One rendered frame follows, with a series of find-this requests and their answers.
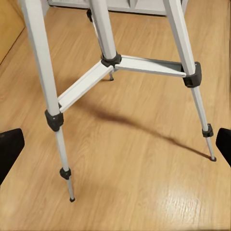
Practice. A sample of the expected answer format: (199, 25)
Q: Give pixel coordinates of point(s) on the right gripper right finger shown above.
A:
(223, 143)

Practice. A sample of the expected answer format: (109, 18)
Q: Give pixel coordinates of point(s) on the camera tripod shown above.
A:
(98, 14)

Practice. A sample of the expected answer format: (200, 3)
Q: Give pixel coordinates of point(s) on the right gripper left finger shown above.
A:
(11, 144)

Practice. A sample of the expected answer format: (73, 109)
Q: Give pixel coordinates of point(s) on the door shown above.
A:
(12, 24)

